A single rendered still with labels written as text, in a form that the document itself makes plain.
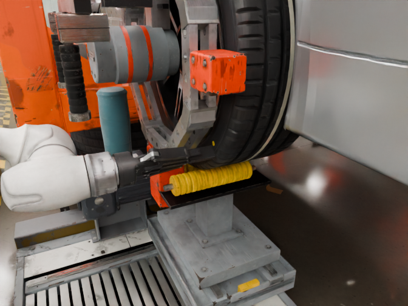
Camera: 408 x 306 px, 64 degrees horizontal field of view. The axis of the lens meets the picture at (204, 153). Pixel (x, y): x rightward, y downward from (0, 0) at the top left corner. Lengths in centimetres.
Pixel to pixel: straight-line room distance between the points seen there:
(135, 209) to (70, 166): 87
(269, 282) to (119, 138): 65
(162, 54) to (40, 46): 57
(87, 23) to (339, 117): 47
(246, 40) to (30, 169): 47
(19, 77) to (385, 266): 157
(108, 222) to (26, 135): 80
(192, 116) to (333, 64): 29
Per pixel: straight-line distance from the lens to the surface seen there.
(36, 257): 148
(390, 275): 155
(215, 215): 112
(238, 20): 65
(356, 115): 52
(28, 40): 130
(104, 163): 69
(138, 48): 83
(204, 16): 66
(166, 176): 96
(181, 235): 119
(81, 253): 142
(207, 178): 91
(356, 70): 52
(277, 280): 115
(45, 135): 80
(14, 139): 81
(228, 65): 59
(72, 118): 71
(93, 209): 127
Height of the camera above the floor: 96
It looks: 24 degrees down
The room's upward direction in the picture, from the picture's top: straight up
